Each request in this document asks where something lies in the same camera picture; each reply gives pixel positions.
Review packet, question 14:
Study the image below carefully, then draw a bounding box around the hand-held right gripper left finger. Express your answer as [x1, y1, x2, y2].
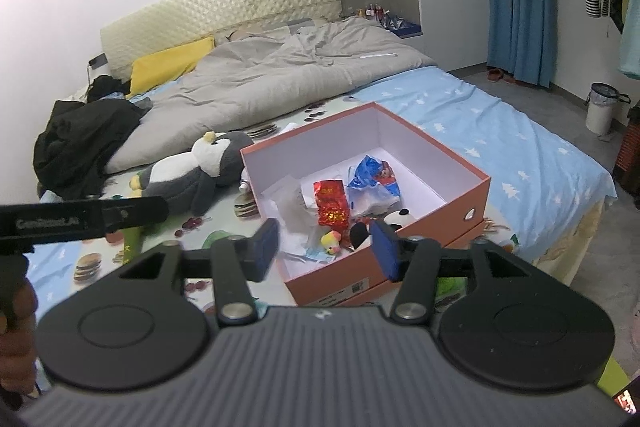
[119, 218, 281, 327]

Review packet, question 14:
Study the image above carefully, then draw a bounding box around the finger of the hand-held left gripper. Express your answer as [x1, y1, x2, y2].
[99, 195, 169, 235]

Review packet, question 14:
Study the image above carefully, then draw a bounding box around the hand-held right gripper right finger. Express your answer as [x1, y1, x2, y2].
[370, 219, 530, 324]

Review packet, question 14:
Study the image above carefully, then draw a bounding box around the panda plush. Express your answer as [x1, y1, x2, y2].
[348, 208, 418, 253]

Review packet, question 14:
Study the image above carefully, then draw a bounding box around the blue face mask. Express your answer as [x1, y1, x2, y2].
[295, 247, 336, 264]

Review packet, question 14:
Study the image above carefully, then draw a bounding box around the pink yellow small toy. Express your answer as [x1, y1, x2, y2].
[320, 231, 343, 255]

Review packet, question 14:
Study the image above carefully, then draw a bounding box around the grey zip bag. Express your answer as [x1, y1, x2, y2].
[265, 174, 321, 228]

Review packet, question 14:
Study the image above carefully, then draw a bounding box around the red snack packet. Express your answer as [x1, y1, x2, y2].
[313, 179, 351, 233]

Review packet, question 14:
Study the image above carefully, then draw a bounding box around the blue snack packet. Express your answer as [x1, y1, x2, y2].
[347, 154, 402, 208]

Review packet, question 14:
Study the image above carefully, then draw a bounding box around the orange cardboard box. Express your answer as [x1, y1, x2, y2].
[240, 102, 492, 308]

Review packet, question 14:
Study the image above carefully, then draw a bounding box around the person's left hand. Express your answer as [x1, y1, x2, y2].
[0, 281, 40, 402]

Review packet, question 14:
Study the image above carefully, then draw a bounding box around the fruit-print plastic mat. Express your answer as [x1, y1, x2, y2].
[37, 104, 551, 308]

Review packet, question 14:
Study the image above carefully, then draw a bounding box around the grey penguin plush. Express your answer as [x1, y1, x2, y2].
[129, 130, 256, 217]

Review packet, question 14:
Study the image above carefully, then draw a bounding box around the black clothing pile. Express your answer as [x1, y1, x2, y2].
[32, 99, 153, 200]

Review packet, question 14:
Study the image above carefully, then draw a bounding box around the small black cloth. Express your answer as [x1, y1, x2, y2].
[87, 75, 132, 104]

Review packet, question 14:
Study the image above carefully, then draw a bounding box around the yellow pillow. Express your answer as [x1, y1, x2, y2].
[127, 36, 216, 96]

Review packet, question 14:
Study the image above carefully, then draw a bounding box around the grey duvet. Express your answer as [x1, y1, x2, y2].
[104, 17, 438, 174]

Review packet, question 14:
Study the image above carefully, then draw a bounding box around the beige printed pillow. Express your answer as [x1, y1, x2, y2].
[222, 18, 321, 42]

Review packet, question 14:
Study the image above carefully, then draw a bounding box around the cream quilted headboard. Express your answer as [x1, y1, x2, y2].
[100, 0, 343, 80]

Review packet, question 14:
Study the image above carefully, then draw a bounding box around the blue storage tray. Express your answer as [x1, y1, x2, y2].
[380, 14, 423, 38]

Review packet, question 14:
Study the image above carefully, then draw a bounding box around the row of small bottles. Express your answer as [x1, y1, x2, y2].
[357, 3, 391, 20]

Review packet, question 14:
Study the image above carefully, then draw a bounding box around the white trash bin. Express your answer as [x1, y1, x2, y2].
[585, 83, 632, 135]

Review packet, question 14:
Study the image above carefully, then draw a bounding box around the brown wicker basket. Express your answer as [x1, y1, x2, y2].
[612, 102, 640, 195]

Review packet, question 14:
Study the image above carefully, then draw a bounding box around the light blue cloth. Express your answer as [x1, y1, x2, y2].
[617, 0, 640, 80]

